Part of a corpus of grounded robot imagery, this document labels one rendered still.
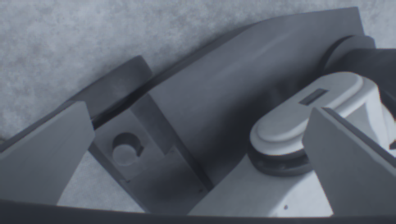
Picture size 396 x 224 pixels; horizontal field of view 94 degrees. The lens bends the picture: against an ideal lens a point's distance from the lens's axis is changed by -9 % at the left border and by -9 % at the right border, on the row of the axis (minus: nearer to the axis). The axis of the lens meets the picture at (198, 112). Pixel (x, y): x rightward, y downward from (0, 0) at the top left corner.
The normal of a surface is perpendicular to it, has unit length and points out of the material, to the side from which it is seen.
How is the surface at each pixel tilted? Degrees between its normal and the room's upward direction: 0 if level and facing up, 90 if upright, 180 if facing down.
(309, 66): 0
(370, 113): 0
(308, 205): 3
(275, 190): 90
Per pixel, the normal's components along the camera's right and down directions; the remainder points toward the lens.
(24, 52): 0.22, 0.26
